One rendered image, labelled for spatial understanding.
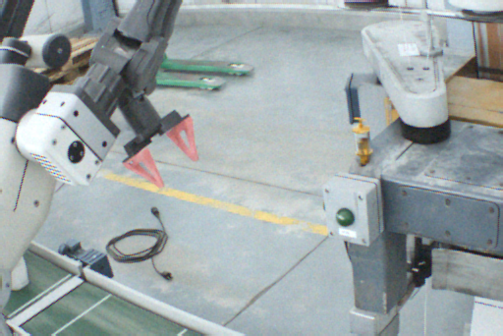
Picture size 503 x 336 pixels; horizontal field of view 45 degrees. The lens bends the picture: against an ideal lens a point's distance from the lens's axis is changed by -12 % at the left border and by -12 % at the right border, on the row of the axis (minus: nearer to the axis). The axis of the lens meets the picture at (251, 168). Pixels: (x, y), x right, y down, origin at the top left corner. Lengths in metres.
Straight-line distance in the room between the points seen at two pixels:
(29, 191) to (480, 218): 0.74
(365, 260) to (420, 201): 0.16
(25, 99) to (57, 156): 0.17
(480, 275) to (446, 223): 0.26
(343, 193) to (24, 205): 0.54
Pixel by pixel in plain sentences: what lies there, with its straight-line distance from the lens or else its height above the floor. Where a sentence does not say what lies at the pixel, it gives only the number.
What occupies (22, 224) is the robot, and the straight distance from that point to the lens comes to 1.18.
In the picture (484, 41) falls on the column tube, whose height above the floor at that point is 1.41.
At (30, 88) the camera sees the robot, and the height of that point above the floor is 1.52.
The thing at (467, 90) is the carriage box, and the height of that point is 1.33.
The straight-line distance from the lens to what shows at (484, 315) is 1.27.
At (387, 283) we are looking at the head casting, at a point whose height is 1.14.
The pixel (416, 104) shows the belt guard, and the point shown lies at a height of 1.40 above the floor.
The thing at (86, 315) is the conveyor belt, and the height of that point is 0.38.
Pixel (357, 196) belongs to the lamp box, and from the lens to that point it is 0.96.
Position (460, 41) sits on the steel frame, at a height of 0.12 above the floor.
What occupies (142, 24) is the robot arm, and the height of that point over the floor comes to 1.58.
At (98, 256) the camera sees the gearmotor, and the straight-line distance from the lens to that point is 2.86.
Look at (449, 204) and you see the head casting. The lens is 0.95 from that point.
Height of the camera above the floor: 1.78
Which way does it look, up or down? 25 degrees down
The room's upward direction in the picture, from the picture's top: 10 degrees counter-clockwise
